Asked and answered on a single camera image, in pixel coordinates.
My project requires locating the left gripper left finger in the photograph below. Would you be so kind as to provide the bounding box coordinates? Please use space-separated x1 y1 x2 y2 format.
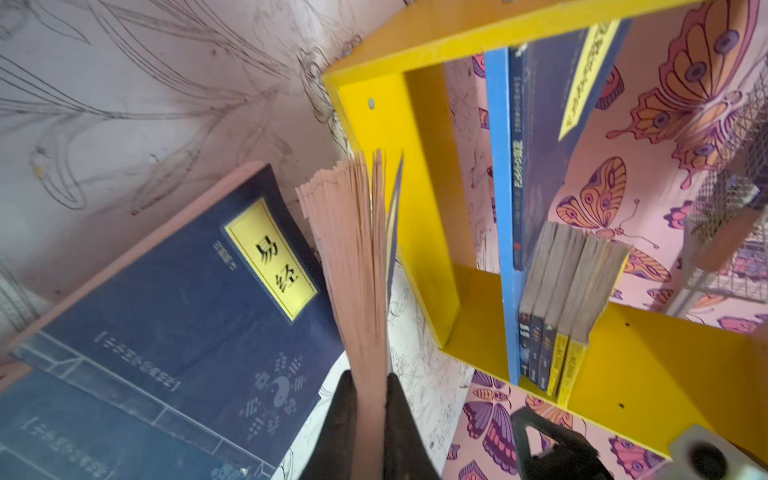
299 370 357 480

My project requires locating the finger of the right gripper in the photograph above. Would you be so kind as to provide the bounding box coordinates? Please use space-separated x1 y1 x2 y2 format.
510 407 613 480

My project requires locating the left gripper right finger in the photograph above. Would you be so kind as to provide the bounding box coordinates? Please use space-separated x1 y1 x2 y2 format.
383 373 440 480

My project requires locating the dark portrait book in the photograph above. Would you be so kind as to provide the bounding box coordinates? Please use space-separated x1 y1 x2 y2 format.
537 223 585 392
529 222 570 385

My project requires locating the yellow cartoon book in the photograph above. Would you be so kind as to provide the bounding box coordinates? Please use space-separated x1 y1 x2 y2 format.
547 232 601 397
557 237 631 408

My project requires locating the navy book yellow label top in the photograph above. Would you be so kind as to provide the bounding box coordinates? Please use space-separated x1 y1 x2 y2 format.
508 19 631 271

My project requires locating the yellow wooden bookshelf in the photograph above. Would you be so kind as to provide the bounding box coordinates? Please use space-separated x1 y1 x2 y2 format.
324 1 767 458

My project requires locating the navy book bottom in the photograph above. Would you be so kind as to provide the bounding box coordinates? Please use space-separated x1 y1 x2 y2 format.
1 370 244 479

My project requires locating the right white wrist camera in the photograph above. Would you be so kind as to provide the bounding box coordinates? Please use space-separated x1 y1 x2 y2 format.
645 425 767 480

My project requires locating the clear wire basket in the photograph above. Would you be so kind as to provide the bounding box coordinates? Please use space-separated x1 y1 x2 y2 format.
663 63 767 318

